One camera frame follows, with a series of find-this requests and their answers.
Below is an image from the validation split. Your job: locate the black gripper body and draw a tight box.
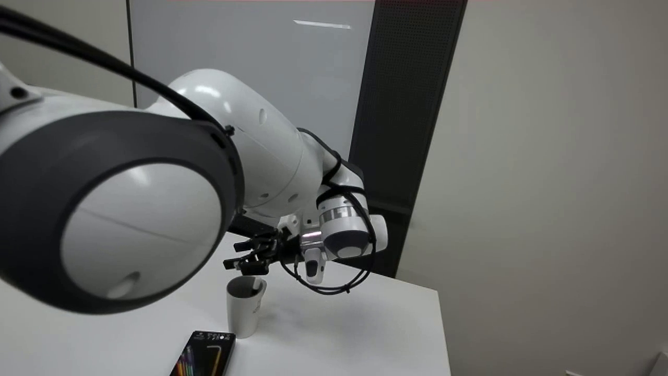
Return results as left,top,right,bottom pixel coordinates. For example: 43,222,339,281
234,235,300,266

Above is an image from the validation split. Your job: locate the black hex key set box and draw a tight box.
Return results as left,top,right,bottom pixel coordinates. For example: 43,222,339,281
170,330,235,376

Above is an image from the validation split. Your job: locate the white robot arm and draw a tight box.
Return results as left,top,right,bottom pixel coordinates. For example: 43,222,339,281
0,70,388,313

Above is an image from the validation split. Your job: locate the white mug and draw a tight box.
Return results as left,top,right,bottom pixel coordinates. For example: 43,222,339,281
226,277,267,339

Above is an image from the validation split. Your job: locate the black vertical wall panel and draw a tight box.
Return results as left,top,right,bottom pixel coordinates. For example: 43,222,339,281
348,0,467,277

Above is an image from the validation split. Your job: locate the black cable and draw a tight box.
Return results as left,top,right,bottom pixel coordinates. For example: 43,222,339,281
0,6,235,138

